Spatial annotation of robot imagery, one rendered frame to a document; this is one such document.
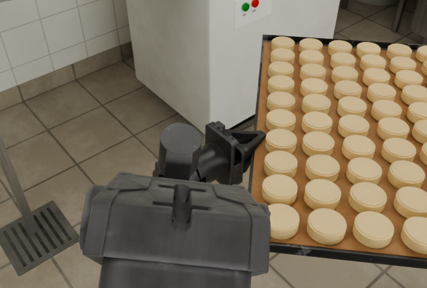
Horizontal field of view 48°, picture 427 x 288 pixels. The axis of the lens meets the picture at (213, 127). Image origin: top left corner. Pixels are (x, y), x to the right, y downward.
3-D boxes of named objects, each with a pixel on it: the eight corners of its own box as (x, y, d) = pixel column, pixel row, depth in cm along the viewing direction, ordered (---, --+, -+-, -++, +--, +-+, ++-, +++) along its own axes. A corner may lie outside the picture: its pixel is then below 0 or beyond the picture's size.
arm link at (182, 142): (135, 236, 66) (196, 243, 67) (136, 189, 58) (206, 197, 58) (147, 168, 74) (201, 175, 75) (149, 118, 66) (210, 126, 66)
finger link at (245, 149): (248, 144, 85) (207, 166, 81) (251, 112, 81) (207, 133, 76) (275, 164, 81) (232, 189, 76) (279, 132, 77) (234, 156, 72)
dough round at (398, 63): (413, 66, 99) (415, 57, 98) (414, 77, 95) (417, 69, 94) (388, 62, 100) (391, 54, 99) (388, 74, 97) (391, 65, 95)
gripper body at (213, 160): (213, 166, 81) (178, 184, 78) (214, 118, 75) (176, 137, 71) (238, 187, 77) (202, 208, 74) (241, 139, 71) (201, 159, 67)
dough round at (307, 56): (293, 61, 100) (295, 52, 99) (312, 55, 102) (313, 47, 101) (308, 71, 97) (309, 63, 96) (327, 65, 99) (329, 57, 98)
